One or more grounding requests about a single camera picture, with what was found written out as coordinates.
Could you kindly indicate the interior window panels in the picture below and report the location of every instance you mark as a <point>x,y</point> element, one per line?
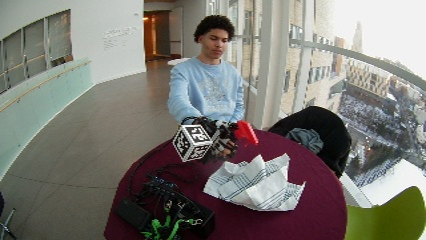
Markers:
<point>35,46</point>

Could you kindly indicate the white striped cloth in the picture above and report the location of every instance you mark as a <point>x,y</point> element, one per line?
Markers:
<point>254,183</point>

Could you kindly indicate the white marker cube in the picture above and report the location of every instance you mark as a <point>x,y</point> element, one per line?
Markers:
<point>192,142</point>

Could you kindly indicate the person in light blue sweater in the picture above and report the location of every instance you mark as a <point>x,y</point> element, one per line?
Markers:
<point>205,88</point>

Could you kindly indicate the black power bank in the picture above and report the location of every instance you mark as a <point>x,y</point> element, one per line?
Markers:
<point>133,213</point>

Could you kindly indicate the grey cloth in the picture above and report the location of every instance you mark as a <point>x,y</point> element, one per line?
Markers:
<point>306,138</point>

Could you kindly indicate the wooden wall handrail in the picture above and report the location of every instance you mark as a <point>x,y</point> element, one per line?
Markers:
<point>41,85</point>

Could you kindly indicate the green chair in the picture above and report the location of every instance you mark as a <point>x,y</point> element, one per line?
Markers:
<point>386,218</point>

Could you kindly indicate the black chair with jacket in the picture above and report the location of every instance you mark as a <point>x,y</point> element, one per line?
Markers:
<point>326,128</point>

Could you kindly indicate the red plastic object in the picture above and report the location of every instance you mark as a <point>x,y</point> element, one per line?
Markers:
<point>246,132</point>

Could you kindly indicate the black electronics box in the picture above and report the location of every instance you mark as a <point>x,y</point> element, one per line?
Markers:
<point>177,208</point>

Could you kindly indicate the white window railing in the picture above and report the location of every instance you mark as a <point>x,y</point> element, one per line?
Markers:
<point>354,55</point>

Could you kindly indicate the maroon tablecloth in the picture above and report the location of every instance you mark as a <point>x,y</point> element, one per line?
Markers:
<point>274,213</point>

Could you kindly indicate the dark metal stand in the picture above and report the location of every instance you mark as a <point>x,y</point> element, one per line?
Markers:
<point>6,218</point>

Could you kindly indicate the white round table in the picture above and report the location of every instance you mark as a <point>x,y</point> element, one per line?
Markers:
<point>179,61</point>

